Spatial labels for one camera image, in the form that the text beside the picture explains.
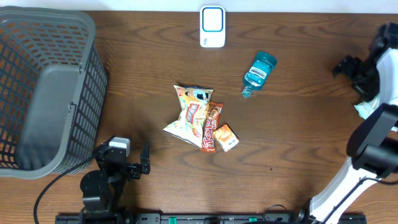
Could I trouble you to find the green white paper label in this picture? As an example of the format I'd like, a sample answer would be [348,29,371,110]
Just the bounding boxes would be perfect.
[354,95,381,119]

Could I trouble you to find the orange chocolate bar wrapper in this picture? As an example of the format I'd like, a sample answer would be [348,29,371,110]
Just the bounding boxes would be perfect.
[201,101,224,152]

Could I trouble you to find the cream snack bag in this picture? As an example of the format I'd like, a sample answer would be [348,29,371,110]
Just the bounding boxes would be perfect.
[163,85,213,147]

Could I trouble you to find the small orange snack packet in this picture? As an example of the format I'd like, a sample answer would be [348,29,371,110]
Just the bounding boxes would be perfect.
[213,124,239,152]

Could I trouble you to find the blue mouthwash bottle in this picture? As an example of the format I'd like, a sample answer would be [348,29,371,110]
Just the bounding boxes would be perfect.
[242,51,277,98]

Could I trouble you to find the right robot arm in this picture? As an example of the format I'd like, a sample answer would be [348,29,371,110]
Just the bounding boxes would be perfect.
[294,22,397,223]

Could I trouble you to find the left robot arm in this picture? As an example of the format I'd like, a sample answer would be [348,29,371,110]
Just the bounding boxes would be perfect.
[79,141,150,224]

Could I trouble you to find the white barcode scanner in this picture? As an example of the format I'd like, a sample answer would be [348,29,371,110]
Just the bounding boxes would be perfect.
[200,6,226,48]

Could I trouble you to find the grey plastic shopping basket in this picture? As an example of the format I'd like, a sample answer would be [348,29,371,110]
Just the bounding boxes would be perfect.
[1,6,108,179]

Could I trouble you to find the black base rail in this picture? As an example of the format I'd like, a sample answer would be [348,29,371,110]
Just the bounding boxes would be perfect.
[55,212,368,224]

